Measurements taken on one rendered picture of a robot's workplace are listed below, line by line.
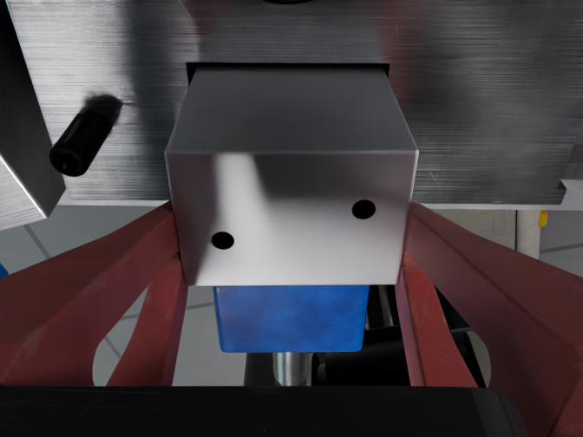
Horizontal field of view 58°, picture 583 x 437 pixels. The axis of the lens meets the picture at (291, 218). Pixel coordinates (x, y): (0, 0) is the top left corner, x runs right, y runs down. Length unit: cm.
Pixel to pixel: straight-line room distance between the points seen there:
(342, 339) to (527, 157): 8
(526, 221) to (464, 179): 87
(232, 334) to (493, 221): 88
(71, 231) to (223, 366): 65
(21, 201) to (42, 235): 126
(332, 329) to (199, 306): 140
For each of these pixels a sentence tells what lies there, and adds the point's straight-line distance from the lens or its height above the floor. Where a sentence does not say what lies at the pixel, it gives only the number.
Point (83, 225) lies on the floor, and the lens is 142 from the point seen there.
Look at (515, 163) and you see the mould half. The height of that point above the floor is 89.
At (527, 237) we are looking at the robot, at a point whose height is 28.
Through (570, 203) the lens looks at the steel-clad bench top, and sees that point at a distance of 31.
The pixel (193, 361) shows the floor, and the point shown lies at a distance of 175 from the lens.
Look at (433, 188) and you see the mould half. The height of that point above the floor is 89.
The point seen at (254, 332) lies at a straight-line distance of 15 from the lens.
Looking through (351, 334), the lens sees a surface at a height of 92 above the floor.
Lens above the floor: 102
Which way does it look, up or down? 52 degrees down
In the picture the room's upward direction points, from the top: 178 degrees counter-clockwise
